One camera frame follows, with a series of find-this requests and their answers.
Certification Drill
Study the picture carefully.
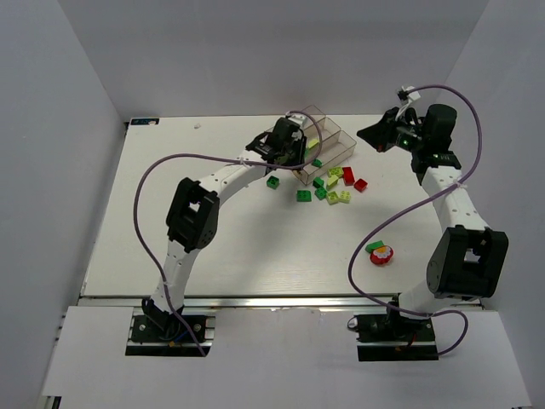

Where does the red lego brick upper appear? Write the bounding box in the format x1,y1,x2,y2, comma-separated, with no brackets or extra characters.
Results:
341,167,355,186

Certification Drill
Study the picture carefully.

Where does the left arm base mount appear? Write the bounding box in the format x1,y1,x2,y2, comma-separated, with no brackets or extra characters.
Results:
125,313,215,358

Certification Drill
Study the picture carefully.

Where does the green brick by flower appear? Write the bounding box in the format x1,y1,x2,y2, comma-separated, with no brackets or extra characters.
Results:
365,240,385,253

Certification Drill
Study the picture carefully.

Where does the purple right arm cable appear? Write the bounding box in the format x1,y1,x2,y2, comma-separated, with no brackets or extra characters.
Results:
347,84,485,357

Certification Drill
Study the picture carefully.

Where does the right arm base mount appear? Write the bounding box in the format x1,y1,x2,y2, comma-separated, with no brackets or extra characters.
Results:
347,312,439,362

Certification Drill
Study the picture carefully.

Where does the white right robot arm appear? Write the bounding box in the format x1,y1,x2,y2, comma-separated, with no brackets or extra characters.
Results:
357,104,508,320

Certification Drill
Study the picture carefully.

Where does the red yellow green lego stack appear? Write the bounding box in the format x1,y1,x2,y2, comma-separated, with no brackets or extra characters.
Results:
307,138,319,150

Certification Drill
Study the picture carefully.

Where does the red lego brick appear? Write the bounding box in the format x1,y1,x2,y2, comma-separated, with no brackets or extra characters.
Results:
353,179,368,193
341,167,355,186

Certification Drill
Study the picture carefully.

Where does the clear three-compartment organizer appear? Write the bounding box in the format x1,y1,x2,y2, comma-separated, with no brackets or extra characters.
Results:
293,105,356,186

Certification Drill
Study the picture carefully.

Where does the lime lego brick upper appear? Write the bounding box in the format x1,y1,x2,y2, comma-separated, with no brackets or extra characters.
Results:
327,167,344,178

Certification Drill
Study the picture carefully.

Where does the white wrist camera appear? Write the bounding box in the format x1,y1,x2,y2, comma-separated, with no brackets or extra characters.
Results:
285,112,307,129
395,86,421,120

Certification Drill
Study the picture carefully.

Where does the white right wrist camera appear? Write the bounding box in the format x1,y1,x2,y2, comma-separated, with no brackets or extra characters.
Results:
395,86,421,120

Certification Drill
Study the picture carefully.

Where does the dark green brick on table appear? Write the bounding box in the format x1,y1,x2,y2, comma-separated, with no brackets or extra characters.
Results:
313,177,325,188

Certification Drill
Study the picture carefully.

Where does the green flat lego brick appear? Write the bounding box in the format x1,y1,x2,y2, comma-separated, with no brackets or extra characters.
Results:
296,190,312,203

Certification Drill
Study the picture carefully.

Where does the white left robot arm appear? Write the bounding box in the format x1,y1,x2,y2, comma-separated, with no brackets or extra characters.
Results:
142,113,307,331

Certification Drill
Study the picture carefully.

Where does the green lego brick middle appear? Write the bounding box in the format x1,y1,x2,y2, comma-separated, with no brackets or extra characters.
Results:
315,187,327,200

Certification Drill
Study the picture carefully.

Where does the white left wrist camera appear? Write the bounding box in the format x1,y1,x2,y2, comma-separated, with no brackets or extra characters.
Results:
285,112,307,129

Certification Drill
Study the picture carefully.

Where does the red lego brick right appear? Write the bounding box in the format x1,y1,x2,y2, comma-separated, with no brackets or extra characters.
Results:
353,179,368,193

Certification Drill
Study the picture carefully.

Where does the green square lego brick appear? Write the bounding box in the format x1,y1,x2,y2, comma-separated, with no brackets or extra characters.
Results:
267,176,280,189

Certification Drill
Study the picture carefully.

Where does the red flower toy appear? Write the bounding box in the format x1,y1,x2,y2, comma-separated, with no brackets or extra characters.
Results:
370,245,394,265

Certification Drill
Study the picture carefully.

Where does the lime lego brick lower right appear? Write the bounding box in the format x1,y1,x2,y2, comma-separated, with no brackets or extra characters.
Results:
339,191,352,204

